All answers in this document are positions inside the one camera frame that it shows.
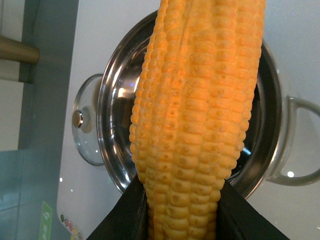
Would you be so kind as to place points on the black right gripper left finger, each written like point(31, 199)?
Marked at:
point(128, 220)

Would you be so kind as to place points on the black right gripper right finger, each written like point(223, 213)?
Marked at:
point(238, 220)

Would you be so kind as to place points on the glass pot lid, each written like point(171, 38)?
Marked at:
point(84, 114)

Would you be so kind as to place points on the yellow corn cob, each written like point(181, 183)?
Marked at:
point(192, 110)

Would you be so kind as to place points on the cream electric cooking pot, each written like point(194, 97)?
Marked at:
point(268, 140)

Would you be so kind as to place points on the green floor sticker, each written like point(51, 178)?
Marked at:
point(45, 222)

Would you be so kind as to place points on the brass table leg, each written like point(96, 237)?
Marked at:
point(13, 50)

